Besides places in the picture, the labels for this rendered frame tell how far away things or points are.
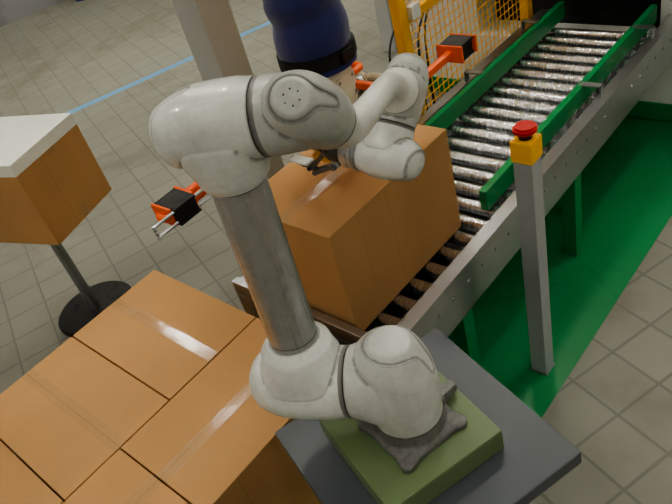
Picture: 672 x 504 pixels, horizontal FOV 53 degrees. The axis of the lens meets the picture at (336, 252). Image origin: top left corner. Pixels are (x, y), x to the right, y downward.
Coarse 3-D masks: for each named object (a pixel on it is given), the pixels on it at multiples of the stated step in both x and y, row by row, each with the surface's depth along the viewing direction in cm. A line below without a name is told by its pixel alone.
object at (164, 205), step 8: (168, 192) 167; (176, 192) 166; (184, 192) 165; (192, 192) 165; (160, 200) 165; (168, 200) 164; (176, 200) 163; (152, 208) 165; (160, 208) 162; (168, 208) 161
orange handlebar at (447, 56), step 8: (440, 56) 192; (448, 56) 192; (352, 64) 204; (360, 64) 202; (432, 64) 190; (440, 64) 190; (432, 72) 188; (360, 80) 193; (360, 88) 193; (192, 184) 170; (160, 216) 162
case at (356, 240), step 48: (432, 144) 213; (288, 192) 210; (336, 192) 204; (384, 192) 201; (432, 192) 221; (288, 240) 203; (336, 240) 190; (384, 240) 207; (432, 240) 229; (336, 288) 202; (384, 288) 215
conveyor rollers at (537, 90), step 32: (576, 32) 338; (608, 32) 329; (544, 64) 320; (576, 64) 318; (512, 96) 308; (544, 96) 298; (448, 128) 296; (480, 128) 296; (480, 160) 271; (512, 192) 250; (480, 224) 240; (448, 256) 232; (416, 288) 223; (384, 320) 214
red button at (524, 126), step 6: (522, 120) 192; (528, 120) 191; (516, 126) 191; (522, 126) 190; (528, 126) 189; (534, 126) 189; (516, 132) 189; (522, 132) 189; (528, 132) 188; (534, 132) 188; (522, 138) 191; (528, 138) 191
